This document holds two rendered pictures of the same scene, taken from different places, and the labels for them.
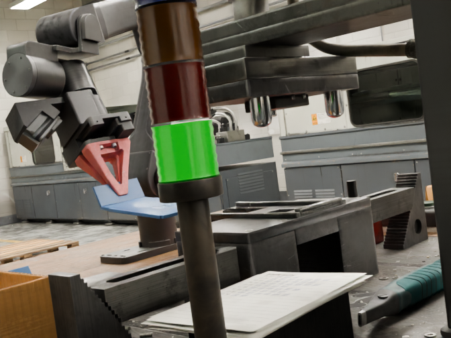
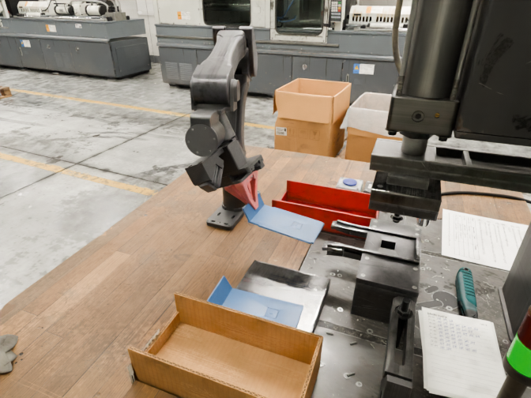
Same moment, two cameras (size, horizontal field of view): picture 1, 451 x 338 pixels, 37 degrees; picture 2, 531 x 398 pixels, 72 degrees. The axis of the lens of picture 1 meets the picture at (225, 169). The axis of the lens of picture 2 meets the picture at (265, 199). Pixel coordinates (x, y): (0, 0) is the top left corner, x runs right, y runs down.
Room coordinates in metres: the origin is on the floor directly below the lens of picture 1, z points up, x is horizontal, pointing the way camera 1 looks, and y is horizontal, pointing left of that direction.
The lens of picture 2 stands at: (0.29, 0.39, 1.40)
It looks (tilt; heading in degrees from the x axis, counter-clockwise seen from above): 29 degrees down; 336
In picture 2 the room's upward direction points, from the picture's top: straight up
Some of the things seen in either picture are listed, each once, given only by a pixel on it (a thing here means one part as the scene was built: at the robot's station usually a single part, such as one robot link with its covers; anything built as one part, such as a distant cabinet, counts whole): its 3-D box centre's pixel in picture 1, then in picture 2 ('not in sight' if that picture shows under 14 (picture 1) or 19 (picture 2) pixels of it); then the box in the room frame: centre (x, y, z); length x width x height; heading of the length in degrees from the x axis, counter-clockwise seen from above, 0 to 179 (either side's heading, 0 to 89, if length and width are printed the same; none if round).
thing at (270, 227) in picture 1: (278, 218); (391, 252); (0.69, -0.05, 0.98); 0.20 x 0.10 x 0.01; 135
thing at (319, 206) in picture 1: (320, 216); (416, 253); (0.67, -0.09, 0.98); 0.07 x 0.01 x 0.03; 135
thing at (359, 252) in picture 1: (282, 257); (387, 270); (0.69, -0.05, 0.94); 0.20 x 0.10 x 0.07; 135
